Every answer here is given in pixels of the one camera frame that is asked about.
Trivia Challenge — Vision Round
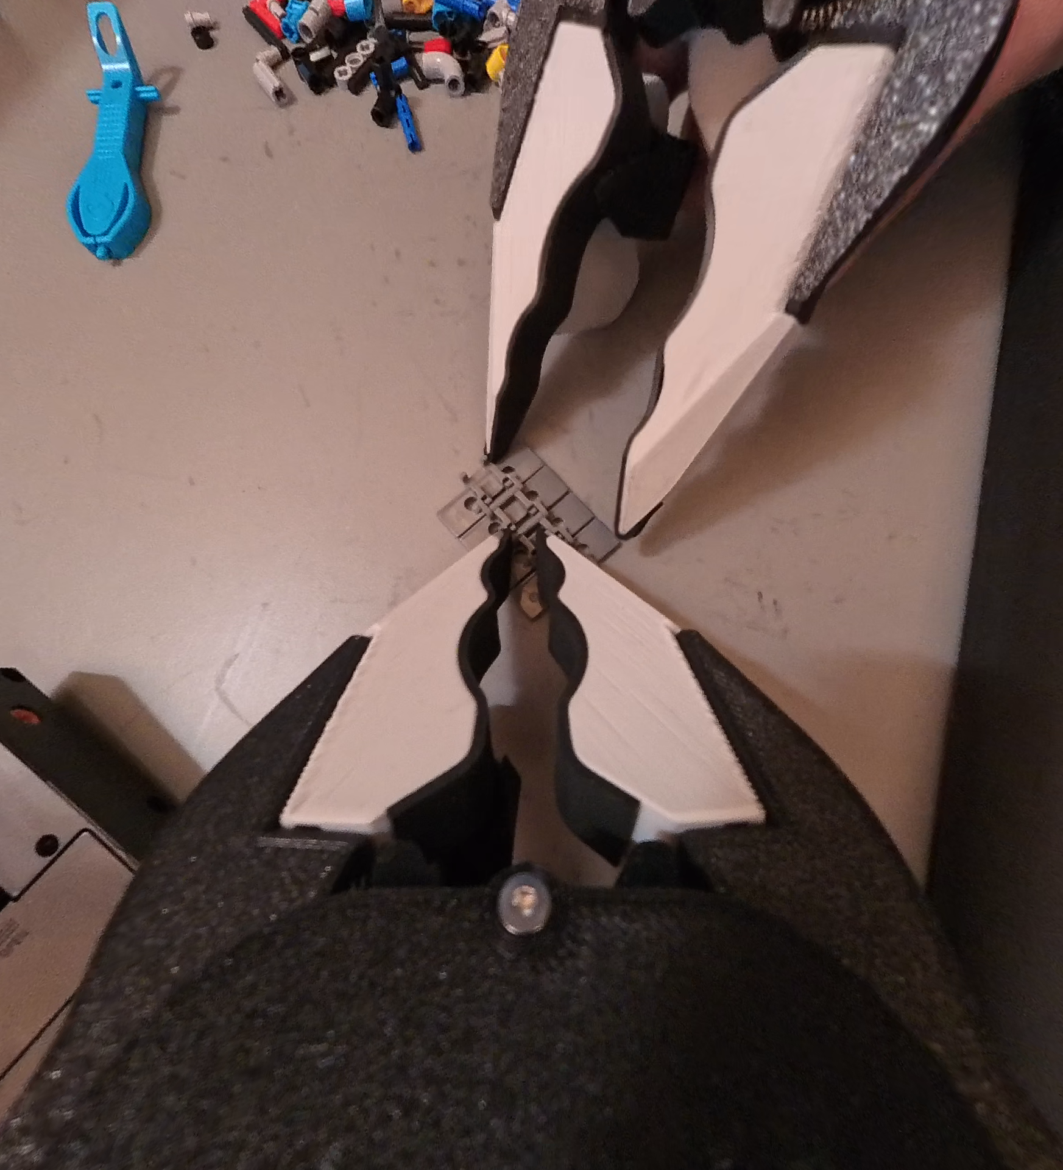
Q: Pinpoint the person's right hand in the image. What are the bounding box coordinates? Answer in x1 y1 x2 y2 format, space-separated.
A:
979 0 1063 115

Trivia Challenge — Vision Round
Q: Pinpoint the pile of plastic building pieces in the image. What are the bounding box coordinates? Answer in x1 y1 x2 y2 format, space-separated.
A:
243 0 522 153

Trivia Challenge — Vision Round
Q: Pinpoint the blue plastic separator tool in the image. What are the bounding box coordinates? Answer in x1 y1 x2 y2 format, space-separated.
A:
66 1 163 266

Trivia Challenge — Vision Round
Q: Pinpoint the black control box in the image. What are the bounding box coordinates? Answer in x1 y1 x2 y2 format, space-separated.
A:
0 666 176 1111

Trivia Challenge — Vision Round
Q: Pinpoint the black studded pad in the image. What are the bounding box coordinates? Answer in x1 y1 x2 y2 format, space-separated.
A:
928 64 1063 1170

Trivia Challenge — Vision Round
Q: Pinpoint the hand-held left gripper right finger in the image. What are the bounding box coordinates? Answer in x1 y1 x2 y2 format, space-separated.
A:
532 534 766 867

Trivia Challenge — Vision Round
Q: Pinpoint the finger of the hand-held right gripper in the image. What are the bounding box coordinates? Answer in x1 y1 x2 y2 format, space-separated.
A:
616 43 899 540
486 19 653 462

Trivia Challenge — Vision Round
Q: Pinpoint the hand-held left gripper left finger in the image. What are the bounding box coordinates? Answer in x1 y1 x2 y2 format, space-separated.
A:
280 534 518 837

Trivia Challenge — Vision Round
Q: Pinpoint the grey toy track chain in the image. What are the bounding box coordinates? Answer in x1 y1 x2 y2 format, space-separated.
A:
438 444 626 622

